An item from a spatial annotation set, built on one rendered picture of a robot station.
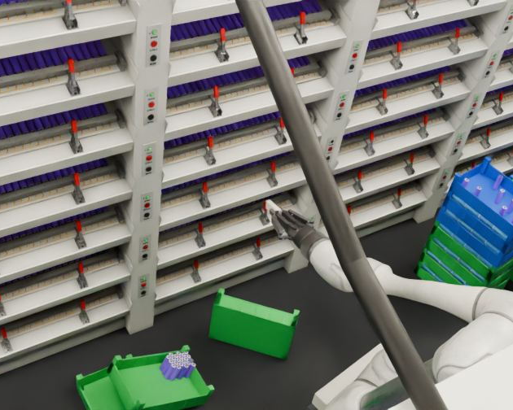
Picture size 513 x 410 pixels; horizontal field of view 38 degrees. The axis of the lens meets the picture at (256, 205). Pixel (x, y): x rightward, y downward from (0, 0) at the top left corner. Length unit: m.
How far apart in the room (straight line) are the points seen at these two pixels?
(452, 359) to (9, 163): 1.21
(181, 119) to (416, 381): 1.64
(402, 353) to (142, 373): 2.03
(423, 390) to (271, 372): 2.12
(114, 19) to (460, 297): 1.07
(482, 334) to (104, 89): 1.10
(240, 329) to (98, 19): 1.31
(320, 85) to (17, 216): 1.02
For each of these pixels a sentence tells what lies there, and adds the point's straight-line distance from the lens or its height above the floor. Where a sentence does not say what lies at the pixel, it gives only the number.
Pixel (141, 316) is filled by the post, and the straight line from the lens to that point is 2.77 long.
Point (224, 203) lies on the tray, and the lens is 2.53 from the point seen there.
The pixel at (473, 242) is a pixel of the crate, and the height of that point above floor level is 0.35.
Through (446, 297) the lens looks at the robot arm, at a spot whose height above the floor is 0.93.
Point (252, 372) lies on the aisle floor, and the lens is 2.77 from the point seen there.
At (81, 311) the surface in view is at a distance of 2.66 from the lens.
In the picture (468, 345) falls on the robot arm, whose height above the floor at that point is 1.04.
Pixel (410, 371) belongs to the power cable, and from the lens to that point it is 0.68.
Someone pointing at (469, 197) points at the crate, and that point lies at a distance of 2.87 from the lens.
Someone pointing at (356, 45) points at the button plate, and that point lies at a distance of 2.40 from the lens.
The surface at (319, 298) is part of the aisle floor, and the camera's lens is 3.02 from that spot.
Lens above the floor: 2.31
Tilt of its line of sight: 44 degrees down
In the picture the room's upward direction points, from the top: 10 degrees clockwise
